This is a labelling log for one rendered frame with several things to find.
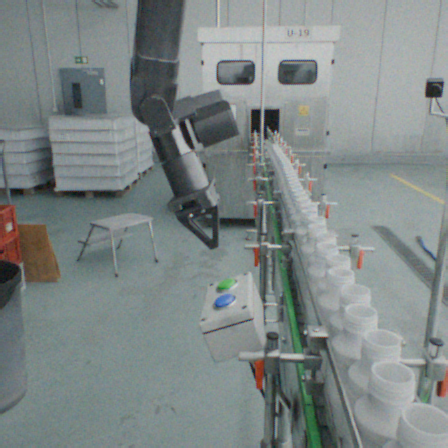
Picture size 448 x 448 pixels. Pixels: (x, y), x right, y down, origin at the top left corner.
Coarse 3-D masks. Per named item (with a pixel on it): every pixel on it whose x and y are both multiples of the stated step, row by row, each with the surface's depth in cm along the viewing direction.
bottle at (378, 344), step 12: (372, 336) 47; (384, 336) 46; (396, 336) 45; (372, 348) 44; (384, 348) 43; (396, 348) 44; (360, 360) 46; (372, 360) 44; (396, 360) 44; (348, 372) 47; (360, 372) 45; (348, 384) 47; (360, 384) 45; (348, 396) 47; (360, 396) 45; (348, 432) 47; (348, 444) 48
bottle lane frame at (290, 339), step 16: (272, 208) 169; (272, 224) 151; (288, 288) 97; (288, 304) 89; (288, 320) 85; (288, 336) 85; (288, 352) 85; (288, 368) 84; (304, 368) 68; (288, 384) 85; (304, 400) 61; (304, 416) 59
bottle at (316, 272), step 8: (320, 248) 72; (328, 248) 75; (336, 248) 72; (320, 256) 73; (320, 264) 73; (312, 272) 73; (320, 272) 72; (312, 280) 73; (312, 288) 74; (312, 312) 75; (312, 320) 75
